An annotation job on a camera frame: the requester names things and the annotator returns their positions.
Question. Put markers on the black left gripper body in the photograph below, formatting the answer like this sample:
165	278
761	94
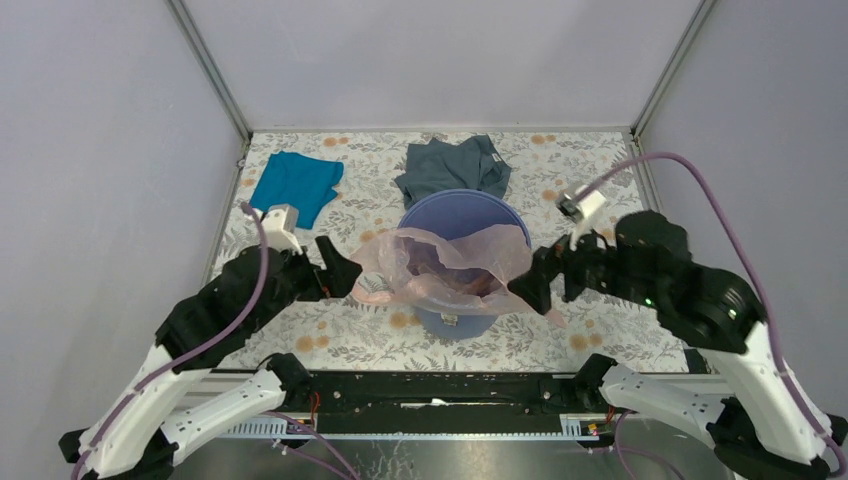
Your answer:
303	282

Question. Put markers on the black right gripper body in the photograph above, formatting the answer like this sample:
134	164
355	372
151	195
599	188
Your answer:
589	265

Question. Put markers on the pink plastic trash bag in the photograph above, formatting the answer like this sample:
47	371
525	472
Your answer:
464	276

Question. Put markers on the blue plastic trash bin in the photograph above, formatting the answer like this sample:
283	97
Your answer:
454	214

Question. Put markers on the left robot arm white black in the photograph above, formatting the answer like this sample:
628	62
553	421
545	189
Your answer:
144	436

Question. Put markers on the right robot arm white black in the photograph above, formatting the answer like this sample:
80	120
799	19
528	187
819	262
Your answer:
759	430

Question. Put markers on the teal cloth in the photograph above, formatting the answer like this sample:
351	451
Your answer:
305	183

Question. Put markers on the floral tablecloth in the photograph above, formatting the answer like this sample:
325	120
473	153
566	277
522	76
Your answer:
343	334

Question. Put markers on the grey-blue shirt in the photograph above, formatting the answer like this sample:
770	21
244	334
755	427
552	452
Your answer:
437	166

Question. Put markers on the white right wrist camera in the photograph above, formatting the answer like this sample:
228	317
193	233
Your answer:
583	211

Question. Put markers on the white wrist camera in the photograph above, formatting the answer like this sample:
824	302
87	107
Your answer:
279	225
583	211

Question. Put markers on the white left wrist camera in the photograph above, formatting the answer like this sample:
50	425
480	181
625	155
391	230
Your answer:
279	225

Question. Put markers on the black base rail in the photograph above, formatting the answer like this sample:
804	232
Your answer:
476	394

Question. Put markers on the white slotted cable duct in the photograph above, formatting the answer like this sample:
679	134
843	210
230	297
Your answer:
427	427

